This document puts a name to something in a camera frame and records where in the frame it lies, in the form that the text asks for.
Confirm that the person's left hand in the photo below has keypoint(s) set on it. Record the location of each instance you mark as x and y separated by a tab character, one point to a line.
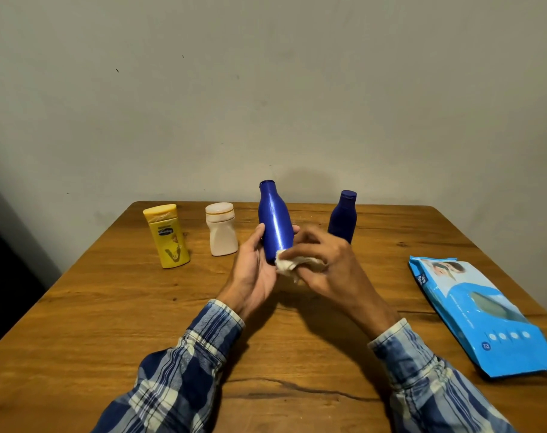
251	275

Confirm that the person's right hand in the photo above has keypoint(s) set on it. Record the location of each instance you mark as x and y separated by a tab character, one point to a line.
341	270

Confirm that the white wet wipe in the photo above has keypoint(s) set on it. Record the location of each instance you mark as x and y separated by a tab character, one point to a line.
289	266

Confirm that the white bottle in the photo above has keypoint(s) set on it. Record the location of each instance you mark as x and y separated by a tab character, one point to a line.
222	234

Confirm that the dark blue bottle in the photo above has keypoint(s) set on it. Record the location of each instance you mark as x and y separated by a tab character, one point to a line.
275	220
343	216

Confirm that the yellow bottle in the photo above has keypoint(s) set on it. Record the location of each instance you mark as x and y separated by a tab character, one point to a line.
169	243

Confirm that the blue wet wipes pack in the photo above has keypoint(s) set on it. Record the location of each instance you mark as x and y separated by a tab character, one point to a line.
476	311

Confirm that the person's right forearm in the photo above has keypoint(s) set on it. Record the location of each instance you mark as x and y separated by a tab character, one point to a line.
435	383

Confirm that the person's left forearm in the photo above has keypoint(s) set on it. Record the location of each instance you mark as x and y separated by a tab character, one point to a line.
174	374

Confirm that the wooden table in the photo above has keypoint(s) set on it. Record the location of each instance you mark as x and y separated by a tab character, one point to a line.
75	320

